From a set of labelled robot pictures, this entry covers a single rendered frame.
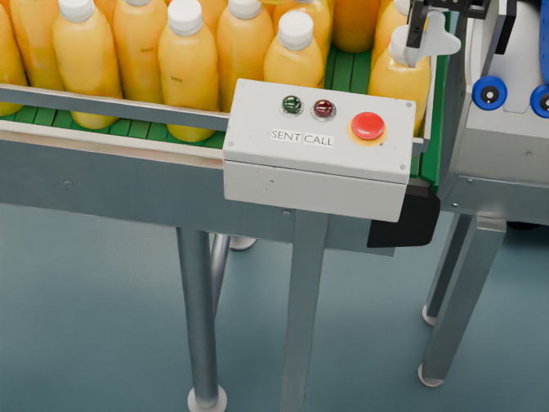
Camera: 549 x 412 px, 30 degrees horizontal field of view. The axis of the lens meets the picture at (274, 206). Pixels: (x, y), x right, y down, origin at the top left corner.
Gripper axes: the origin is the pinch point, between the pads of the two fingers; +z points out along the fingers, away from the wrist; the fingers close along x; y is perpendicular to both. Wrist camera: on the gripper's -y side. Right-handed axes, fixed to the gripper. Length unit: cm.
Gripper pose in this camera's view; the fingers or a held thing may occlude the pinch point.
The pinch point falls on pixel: (408, 42)
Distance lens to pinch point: 119.0
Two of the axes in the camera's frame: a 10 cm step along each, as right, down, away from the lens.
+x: 1.4, -8.3, 5.3
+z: -0.2, 5.4, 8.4
